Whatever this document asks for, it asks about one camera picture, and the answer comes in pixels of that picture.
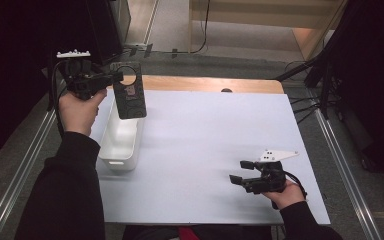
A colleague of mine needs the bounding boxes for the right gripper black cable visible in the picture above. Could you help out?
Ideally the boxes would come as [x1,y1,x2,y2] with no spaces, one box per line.
[283,170,308,201]

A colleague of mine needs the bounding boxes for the black hanging cable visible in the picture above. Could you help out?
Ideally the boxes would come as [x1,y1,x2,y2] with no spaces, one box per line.
[191,0,212,54]

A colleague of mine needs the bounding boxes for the black stand leg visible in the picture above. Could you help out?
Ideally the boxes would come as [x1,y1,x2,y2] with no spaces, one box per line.
[44,49,60,112]

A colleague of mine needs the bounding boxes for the black cabinet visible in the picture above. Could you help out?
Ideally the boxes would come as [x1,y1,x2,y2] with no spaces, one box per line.
[86,0,132,66]

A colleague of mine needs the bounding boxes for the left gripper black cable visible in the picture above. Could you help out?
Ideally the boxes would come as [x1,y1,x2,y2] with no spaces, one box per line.
[50,59,67,138]

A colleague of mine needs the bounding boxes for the person's right hand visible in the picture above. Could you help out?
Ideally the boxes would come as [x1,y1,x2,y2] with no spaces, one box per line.
[262,179,307,211]

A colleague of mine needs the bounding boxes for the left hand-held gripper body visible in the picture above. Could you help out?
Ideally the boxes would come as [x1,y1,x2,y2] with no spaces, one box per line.
[56,49,114,101]

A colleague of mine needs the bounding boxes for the white plastic bin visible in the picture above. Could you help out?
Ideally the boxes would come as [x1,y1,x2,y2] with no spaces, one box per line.
[98,96,146,172]

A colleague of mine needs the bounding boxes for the white board sheet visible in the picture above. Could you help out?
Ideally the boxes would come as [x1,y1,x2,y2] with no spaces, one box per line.
[89,88,331,226]

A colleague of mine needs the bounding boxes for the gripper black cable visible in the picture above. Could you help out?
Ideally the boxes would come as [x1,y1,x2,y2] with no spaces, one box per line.
[50,59,67,138]
[283,170,308,201]

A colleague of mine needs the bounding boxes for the cartoon print phone case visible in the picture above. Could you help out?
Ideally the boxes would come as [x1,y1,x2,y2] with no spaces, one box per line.
[109,61,148,120]

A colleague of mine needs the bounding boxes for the dark curtain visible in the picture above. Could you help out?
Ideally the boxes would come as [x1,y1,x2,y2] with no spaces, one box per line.
[326,0,384,184]
[0,0,93,164]

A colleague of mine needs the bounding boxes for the light wooden shelf unit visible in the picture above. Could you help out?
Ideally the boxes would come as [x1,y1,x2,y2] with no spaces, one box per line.
[188,0,348,63]

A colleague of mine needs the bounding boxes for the person's dark clothed torso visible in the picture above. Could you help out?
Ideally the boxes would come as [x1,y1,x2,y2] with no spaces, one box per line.
[121,224,276,240]

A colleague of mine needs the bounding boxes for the metal floor rail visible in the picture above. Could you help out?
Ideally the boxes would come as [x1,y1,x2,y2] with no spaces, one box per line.
[0,96,64,240]
[313,108,384,240]

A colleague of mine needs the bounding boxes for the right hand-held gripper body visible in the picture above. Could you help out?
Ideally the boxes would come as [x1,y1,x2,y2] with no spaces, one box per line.
[244,149,299,195]

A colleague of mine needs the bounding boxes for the black metal stand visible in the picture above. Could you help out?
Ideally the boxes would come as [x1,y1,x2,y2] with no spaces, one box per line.
[274,56,335,120]

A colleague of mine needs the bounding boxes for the black floor cables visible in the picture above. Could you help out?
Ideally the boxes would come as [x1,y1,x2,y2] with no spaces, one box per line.
[288,94,322,125]

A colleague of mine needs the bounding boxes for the person's left hand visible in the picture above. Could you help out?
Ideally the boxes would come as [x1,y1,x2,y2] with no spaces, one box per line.
[58,88,108,137]

